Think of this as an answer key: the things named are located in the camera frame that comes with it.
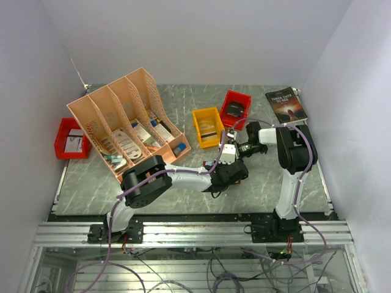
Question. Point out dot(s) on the red bin with cards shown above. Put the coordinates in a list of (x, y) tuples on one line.
[(229, 121)]

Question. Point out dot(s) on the pink file organizer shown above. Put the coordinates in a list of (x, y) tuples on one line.
[(127, 117)]

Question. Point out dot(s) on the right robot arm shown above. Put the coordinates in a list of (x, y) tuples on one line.
[(296, 154)]

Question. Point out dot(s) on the aluminium mounting rail frame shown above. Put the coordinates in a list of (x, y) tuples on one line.
[(198, 230)]

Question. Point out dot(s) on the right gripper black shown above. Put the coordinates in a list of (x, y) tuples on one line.
[(239, 154)]

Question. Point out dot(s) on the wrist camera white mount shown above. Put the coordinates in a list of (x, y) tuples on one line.
[(228, 154), (231, 136)]

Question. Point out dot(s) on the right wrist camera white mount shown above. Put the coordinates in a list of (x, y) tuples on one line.
[(231, 136)]

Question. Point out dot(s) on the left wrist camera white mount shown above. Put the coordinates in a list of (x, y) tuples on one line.
[(228, 154)]

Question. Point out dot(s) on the white cards in left bin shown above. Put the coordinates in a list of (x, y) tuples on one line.
[(74, 141)]

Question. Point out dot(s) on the red card holder wallet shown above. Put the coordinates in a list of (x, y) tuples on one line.
[(209, 165)]

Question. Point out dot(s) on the dark paperback book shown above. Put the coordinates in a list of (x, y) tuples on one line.
[(286, 105)]

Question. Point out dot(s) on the blue capped tube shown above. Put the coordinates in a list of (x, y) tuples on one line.
[(179, 149)]

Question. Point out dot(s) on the black credit card stack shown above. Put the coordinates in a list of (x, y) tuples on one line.
[(235, 109)]

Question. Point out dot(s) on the yellow plastic bin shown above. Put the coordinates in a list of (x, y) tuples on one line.
[(207, 119)]

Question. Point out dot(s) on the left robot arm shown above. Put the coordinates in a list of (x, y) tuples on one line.
[(147, 181)]

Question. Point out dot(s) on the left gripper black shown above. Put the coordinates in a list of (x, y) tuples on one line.
[(221, 165)]

